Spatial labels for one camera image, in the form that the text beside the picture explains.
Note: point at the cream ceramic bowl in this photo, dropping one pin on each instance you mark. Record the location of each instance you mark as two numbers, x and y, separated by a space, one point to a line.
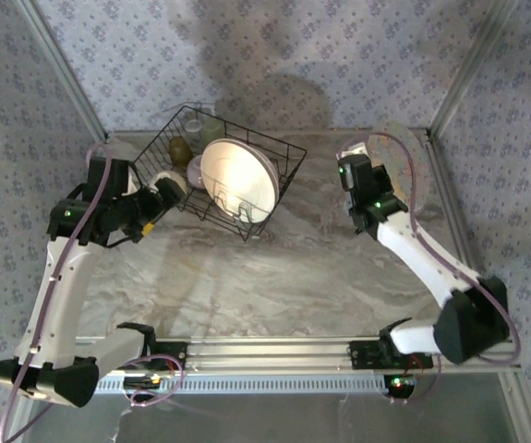
165 177

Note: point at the lavender ceramic bowl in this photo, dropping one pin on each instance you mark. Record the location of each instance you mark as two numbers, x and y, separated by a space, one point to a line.
195 171

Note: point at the green white striped plate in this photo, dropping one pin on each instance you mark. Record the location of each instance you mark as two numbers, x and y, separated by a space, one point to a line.
403 147

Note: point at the white plate green rim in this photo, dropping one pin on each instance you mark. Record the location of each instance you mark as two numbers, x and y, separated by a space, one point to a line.
237 175

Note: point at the clear plastic cup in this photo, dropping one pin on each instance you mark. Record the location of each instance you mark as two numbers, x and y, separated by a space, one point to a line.
194 126

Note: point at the clear drinking glass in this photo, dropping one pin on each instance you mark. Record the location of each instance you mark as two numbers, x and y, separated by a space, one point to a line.
213 130

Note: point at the blue beige red plate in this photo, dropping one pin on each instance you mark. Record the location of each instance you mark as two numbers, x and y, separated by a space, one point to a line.
273 170

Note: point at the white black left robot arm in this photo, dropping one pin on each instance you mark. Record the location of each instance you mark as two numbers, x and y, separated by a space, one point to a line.
62 286

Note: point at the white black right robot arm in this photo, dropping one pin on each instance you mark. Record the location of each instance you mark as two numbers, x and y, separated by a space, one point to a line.
413 249

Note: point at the small LED circuit board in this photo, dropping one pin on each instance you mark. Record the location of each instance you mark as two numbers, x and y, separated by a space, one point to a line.
399 385
142 382

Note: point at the aluminium side rail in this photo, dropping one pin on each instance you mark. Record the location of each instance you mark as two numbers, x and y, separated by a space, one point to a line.
450 207

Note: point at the aluminium corner post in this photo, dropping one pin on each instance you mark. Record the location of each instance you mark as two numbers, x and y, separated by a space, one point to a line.
469 69
69 78

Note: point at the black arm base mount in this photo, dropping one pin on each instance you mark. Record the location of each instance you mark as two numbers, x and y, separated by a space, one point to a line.
362 355
172 355

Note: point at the long aluminium base rail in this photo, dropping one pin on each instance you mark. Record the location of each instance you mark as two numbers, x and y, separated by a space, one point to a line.
269 353

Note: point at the aluminium frame bar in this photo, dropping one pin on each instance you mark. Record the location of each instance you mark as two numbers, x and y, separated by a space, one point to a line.
521 410

